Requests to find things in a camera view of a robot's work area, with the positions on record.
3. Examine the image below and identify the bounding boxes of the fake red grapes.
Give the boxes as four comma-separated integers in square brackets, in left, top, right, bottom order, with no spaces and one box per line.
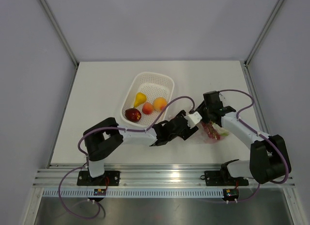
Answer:
[202,122,221,140]

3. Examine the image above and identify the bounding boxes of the left aluminium frame post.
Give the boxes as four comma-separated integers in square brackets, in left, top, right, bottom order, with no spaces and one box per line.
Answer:
[38,0,79,69]

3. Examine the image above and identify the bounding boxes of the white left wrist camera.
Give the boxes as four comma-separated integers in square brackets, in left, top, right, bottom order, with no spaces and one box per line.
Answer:
[185,111,202,129]

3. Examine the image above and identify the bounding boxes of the fake peach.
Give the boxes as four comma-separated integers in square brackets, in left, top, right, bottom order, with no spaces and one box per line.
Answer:
[142,102,154,115]

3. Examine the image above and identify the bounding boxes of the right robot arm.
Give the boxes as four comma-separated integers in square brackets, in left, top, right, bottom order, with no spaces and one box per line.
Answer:
[196,91,291,184]

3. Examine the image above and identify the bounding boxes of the clear zip top bag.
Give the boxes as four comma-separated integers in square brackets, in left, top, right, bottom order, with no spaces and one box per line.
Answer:
[190,122,230,144]

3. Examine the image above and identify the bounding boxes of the fake dark red apple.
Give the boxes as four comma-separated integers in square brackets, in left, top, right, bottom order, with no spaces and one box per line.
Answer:
[125,108,141,122]

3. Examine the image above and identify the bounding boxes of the fake orange fruit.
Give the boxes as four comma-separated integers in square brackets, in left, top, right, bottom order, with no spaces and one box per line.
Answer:
[153,97,167,112]

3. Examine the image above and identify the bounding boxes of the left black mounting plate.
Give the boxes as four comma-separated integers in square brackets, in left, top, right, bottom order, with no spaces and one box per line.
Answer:
[77,170,120,186]

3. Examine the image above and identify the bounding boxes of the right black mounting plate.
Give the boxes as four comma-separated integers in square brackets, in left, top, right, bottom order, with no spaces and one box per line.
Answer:
[203,170,249,186]

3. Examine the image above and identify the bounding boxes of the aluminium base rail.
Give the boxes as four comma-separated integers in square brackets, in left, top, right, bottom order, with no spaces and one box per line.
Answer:
[32,163,296,189]

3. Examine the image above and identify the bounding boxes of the right aluminium frame post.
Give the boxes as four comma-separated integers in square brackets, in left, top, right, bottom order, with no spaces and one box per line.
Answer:
[244,0,286,67]

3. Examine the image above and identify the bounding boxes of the white slotted cable duct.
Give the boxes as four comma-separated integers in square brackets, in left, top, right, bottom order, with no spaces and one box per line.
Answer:
[43,188,224,198]

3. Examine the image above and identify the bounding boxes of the black mounting plate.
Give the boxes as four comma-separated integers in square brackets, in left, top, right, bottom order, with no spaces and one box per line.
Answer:
[203,170,249,186]
[77,170,120,186]

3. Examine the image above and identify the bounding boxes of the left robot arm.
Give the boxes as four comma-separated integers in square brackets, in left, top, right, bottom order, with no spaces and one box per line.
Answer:
[78,110,202,185]

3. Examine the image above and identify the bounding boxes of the white perforated plastic basket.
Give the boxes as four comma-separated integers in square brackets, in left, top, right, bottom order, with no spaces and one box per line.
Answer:
[120,72,174,128]

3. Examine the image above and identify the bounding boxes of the fake yellow pear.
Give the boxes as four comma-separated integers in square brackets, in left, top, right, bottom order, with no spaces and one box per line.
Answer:
[133,92,147,108]

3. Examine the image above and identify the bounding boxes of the aluminium frame post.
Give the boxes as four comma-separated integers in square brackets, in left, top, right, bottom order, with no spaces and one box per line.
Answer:
[244,0,286,67]
[38,0,79,69]

